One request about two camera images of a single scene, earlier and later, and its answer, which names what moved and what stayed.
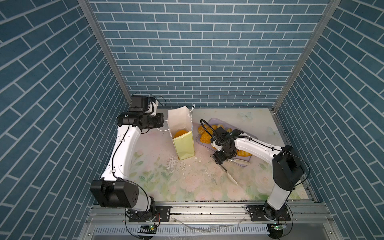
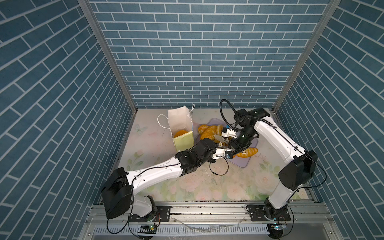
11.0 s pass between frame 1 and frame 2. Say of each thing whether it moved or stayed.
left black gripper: moved
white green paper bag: stayed
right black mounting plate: stayed
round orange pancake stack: stayed
